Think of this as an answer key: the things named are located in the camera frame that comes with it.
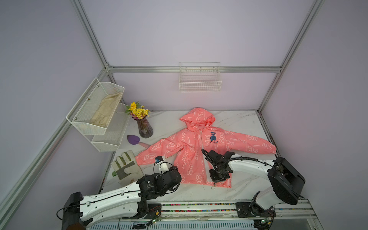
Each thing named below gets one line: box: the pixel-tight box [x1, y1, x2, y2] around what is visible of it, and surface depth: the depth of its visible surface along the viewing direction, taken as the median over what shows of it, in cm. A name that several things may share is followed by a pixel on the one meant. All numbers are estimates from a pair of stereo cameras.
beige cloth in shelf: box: [89, 92, 123, 128], surface depth 81 cm
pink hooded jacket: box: [135, 107, 277, 188], surface depth 98 cm
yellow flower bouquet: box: [124, 101, 151, 120], surface depth 90 cm
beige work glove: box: [111, 149, 145, 186], surface depth 91 cm
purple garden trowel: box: [126, 134, 150, 149], surface depth 104 cm
